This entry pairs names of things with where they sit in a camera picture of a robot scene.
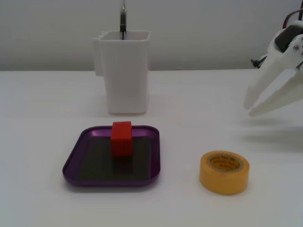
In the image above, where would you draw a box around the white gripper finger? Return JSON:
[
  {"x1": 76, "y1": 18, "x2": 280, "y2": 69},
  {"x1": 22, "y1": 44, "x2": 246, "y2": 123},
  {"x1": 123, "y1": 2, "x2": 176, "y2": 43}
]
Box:
[
  {"x1": 244, "y1": 53, "x2": 297, "y2": 110},
  {"x1": 248, "y1": 35, "x2": 303, "y2": 117}
]

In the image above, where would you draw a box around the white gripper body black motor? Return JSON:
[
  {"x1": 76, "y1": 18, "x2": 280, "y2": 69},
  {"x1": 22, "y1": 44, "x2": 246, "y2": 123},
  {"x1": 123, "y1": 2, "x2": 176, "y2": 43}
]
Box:
[{"x1": 268, "y1": 20, "x2": 303, "y2": 57}]

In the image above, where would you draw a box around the red cube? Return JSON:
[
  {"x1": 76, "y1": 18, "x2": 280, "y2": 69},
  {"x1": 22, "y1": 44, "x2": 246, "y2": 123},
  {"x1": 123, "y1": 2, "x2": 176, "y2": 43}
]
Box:
[{"x1": 110, "y1": 121, "x2": 132, "y2": 157}]

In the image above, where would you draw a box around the yellow masking tape roll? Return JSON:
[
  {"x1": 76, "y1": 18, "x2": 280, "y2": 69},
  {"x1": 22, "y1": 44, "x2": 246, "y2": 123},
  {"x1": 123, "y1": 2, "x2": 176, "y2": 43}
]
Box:
[{"x1": 199, "y1": 150, "x2": 250, "y2": 196}]

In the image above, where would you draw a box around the white plastic pen holder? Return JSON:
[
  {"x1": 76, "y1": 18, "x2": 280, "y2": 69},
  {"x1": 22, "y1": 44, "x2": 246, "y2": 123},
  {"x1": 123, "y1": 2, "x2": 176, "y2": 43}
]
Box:
[{"x1": 92, "y1": 30, "x2": 152, "y2": 116}]

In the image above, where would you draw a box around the black clear ballpoint pen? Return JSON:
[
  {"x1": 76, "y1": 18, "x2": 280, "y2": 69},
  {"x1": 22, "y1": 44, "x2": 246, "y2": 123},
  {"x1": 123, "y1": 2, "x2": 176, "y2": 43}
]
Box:
[{"x1": 119, "y1": 0, "x2": 127, "y2": 40}]

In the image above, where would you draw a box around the purple metal tray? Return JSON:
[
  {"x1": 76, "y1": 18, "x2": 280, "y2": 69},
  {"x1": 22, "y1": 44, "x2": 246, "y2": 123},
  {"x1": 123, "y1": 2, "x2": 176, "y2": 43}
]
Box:
[{"x1": 62, "y1": 125, "x2": 161, "y2": 188}]

